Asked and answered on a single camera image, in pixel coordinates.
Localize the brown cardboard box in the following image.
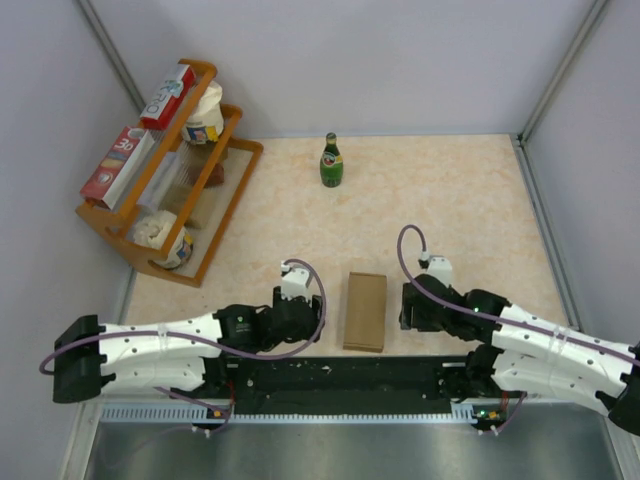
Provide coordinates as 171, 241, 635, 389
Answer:
343, 272, 387, 353

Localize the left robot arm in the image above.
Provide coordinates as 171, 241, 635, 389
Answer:
40, 288, 326, 404

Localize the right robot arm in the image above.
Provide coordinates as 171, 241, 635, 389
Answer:
399, 274, 639, 435

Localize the red white box lower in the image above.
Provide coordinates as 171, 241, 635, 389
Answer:
80, 126, 155, 210

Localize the red white box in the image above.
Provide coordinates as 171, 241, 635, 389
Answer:
80, 126, 155, 210
140, 63, 196, 130

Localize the red white box upper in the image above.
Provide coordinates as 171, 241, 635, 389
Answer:
140, 63, 196, 130

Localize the green glass bottle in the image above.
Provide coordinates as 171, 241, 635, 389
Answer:
319, 132, 344, 188

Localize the orange wooden rack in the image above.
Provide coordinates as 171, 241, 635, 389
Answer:
76, 59, 263, 287

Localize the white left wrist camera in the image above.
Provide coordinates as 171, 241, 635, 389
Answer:
280, 262, 312, 302

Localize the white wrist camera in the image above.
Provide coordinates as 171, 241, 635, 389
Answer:
280, 262, 312, 302
419, 251, 453, 287

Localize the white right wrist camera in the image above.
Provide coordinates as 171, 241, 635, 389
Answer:
419, 251, 453, 287

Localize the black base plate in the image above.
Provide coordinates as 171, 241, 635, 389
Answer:
169, 355, 501, 416

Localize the grey cable duct rail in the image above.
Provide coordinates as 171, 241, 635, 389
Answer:
79, 363, 626, 425

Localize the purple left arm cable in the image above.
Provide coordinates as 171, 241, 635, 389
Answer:
38, 257, 329, 436

